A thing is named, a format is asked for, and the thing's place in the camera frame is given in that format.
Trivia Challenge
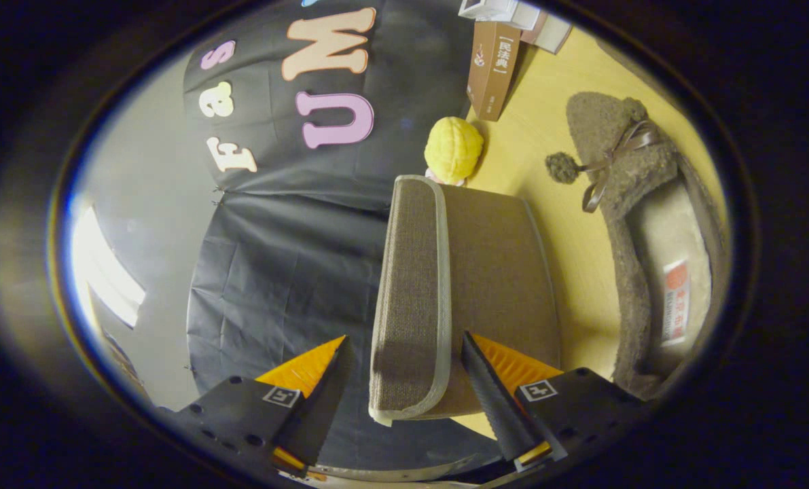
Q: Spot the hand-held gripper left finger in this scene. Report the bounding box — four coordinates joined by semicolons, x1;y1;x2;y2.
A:
158;335;348;477

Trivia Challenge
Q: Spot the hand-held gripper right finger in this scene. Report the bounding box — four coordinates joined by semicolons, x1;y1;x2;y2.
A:
461;331;651;474

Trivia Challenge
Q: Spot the brown fabric storage box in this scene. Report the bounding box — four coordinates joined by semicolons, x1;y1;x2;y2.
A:
368;175;562;428

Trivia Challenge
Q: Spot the brown fuzzy shoe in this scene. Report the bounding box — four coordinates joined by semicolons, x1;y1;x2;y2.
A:
545;91;729;401

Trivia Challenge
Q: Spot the ceiling light panel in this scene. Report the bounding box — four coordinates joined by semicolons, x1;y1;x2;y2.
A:
70;206;147;328

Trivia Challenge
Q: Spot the yellow plush toy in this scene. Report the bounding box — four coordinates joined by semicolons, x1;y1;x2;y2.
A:
424;116;485;185

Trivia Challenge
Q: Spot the brown book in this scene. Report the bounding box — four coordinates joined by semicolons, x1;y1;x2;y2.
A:
467;20;522;122

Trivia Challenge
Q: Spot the pale pink book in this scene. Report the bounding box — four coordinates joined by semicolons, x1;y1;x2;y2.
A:
521;11;574;56

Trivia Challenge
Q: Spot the plain white book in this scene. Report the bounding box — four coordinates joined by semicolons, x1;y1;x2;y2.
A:
506;0;545;32

